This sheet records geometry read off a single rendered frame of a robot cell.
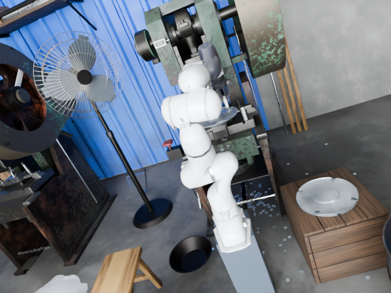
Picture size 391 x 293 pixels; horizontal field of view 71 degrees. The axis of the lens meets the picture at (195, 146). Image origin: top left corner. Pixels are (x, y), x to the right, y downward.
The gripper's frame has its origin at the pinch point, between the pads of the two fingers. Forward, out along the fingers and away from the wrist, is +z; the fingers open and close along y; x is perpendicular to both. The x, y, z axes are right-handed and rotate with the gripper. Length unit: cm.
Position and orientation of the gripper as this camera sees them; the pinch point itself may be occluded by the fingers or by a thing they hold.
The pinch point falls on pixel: (226, 102)
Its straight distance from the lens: 160.1
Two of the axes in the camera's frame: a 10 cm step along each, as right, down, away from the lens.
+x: -1.2, -7.6, 6.4
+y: 9.3, -3.0, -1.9
